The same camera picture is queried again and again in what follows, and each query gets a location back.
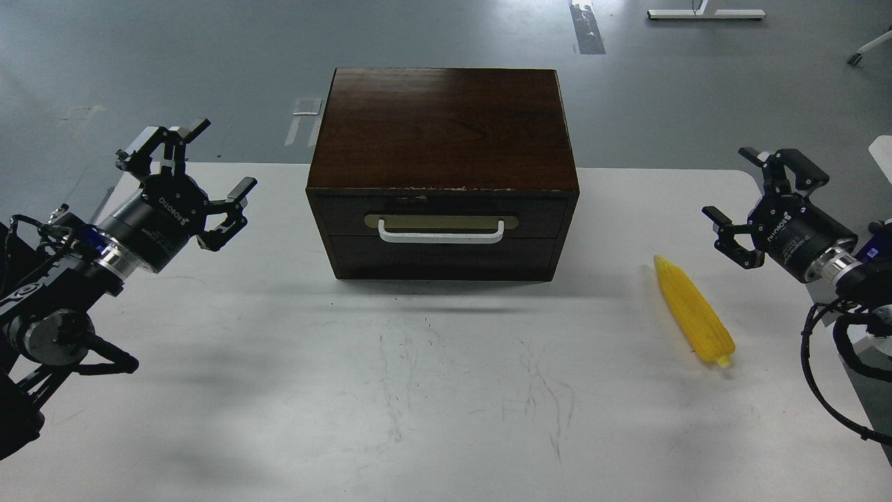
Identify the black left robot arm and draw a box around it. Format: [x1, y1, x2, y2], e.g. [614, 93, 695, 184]
[1, 119, 257, 458]

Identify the dark wooden drawer cabinet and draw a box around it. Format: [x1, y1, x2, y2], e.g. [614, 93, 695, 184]
[306, 68, 580, 282]

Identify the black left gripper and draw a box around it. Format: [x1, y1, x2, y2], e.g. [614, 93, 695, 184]
[98, 119, 258, 273]

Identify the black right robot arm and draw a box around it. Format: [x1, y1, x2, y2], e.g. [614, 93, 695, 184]
[702, 147, 890, 325]

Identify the white stand base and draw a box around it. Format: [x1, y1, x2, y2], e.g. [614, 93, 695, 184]
[646, 1, 767, 20]

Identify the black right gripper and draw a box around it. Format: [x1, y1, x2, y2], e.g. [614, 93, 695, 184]
[702, 147, 857, 283]

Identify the white furniture leg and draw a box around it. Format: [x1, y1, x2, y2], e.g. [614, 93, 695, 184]
[847, 26, 892, 66]

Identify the white table edge right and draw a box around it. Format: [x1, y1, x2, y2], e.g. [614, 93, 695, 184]
[868, 135, 892, 169]

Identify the wooden drawer with white handle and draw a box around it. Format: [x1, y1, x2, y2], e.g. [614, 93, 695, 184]
[323, 210, 563, 245]

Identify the yellow corn cob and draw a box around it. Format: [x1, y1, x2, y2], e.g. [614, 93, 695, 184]
[653, 254, 736, 369]

